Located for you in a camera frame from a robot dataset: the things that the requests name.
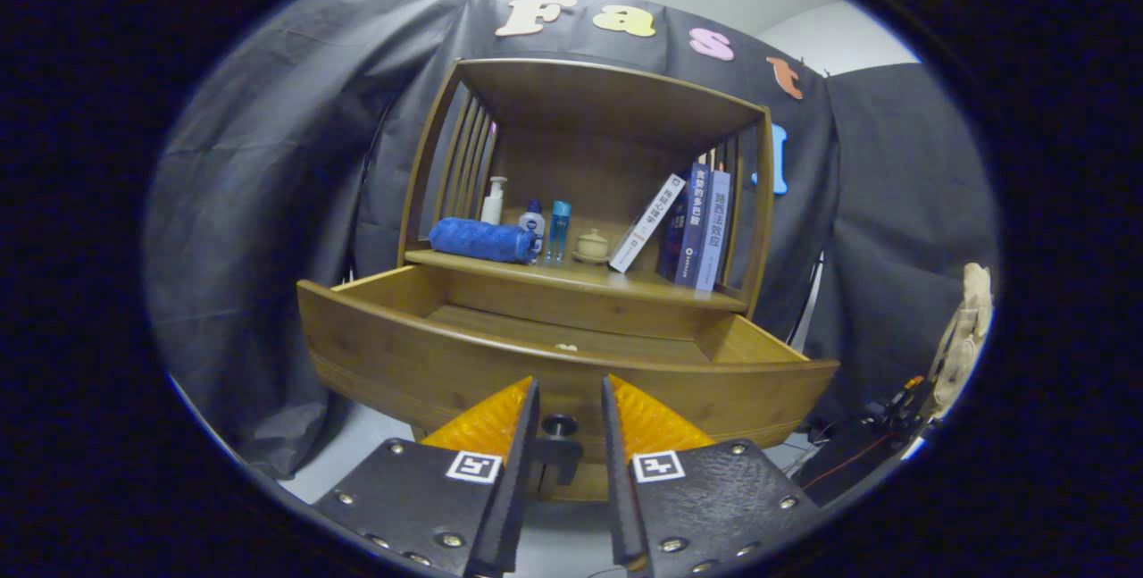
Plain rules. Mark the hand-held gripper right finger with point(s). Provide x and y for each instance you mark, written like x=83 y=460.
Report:
x=616 y=489

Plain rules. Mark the beige cloth bag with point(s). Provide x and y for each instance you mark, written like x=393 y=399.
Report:
x=969 y=328

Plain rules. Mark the wooden cabinet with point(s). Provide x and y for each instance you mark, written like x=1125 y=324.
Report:
x=580 y=185

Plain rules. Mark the wooden countertop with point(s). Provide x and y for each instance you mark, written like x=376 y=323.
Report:
x=625 y=279

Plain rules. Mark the pale blue book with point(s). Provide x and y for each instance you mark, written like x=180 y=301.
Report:
x=714 y=234

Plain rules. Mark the white pump bottle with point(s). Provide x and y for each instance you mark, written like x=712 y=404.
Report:
x=492 y=207

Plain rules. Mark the blue rolled towel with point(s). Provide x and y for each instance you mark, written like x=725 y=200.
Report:
x=478 y=240

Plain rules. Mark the dark blue book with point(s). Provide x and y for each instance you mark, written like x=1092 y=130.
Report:
x=695 y=225

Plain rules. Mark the beige lidded teacup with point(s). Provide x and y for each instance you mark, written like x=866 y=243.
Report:
x=591 y=246

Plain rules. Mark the black backdrop cloth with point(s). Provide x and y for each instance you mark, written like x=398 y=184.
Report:
x=268 y=203

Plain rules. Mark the clear blue bottle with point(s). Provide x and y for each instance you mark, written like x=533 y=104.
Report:
x=559 y=230

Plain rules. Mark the white book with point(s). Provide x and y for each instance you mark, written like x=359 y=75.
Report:
x=647 y=222

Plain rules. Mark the wooden drawer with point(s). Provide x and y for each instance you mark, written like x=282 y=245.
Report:
x=402 y=355

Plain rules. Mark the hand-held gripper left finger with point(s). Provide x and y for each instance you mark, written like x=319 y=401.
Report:
x=518 y=489

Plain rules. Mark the white bottle with blue cap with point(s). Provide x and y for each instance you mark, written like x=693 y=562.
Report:
x=533 y=222

